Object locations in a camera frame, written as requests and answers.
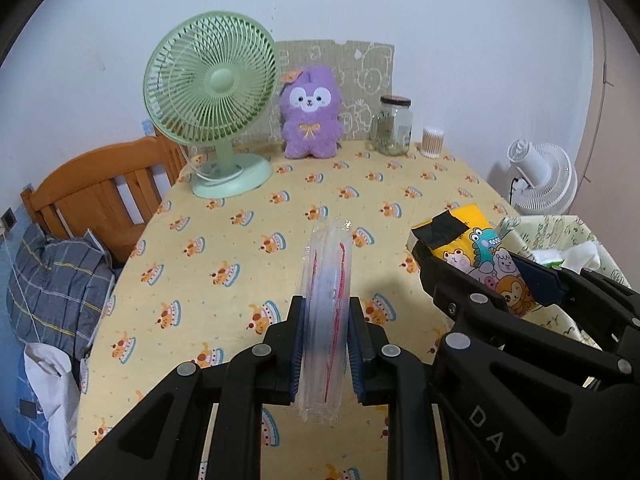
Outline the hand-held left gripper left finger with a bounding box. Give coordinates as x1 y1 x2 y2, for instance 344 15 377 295
65 295 307 480

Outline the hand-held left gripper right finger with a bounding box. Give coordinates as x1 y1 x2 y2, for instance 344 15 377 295
348 296 441 480

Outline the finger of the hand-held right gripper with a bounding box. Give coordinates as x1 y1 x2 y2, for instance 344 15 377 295
515 255 640 372
409 237 508 337

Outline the green white tissue packet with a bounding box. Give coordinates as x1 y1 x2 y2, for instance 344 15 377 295
530 247 566 266

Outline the clear packet with red lines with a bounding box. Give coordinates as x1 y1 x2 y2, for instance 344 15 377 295
298 216 353 423

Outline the patterned fabric storage box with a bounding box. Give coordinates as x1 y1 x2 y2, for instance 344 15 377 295
495 214 632 351

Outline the yellow cartoon print packet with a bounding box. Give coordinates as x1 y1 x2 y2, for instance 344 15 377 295
411 202 543 318

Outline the white standing fan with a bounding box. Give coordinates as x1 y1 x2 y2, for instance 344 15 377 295
506 138 578 217

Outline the cotton swab container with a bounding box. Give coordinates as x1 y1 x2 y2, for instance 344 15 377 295
421 127 446 158

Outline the beige door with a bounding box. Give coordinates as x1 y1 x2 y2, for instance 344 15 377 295
570 0 640 261

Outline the glass jar with dark lid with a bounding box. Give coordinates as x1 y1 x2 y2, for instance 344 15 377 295
370 95 415 156

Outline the purple plush toy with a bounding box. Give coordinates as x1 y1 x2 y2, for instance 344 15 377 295
278 65 344 160

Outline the green patterned board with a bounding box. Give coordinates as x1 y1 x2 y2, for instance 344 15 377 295
270 39 396 143

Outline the white cloth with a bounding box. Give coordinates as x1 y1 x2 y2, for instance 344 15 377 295
22 342 82 478

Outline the plaid grey cloth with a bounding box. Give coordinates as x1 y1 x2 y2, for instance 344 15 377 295
6 222 117 361

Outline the blue bed sheet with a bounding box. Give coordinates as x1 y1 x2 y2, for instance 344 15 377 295
0 200 81 466

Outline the green desk fan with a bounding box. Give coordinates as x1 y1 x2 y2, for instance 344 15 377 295
143 11 280 200

